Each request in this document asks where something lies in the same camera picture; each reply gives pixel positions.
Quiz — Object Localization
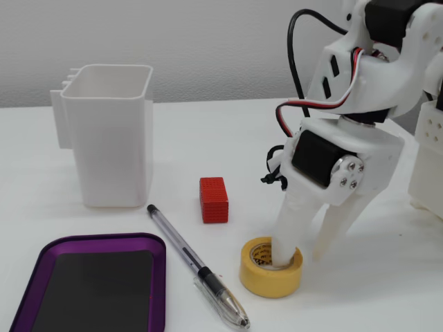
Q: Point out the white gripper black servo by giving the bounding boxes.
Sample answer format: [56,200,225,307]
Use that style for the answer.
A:
[279,118,406,263]

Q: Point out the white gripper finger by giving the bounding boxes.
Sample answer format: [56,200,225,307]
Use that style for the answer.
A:
[271,189,325,268]

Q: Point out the yellow masking tape roll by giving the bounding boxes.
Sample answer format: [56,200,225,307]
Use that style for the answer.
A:
[239,236,304,299]

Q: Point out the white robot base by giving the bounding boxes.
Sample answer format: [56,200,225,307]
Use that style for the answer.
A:
[408,100,443,222]

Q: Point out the white plastic container box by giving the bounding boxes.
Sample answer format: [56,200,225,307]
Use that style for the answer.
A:
[50,64,154,208]

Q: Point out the black zip tie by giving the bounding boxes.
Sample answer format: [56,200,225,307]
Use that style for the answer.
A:
[260,145,288,191]

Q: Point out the red perforated block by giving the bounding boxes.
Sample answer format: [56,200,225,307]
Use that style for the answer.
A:
[199,176,229,224]

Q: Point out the clear black ballpoint pen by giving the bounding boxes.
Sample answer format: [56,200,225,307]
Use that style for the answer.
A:
[146,203,251,330]

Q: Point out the purple metal tray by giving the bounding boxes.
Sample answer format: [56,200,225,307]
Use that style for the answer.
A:
[9,232,167,332]

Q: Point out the black mat insert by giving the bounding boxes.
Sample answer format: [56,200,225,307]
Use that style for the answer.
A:
[33,249,154,332]

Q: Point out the red white black servo wire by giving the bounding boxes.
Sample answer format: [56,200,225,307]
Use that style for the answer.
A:
[275,47,366,140]

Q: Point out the black cable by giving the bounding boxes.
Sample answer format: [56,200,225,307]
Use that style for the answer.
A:
[287,9,349,118]

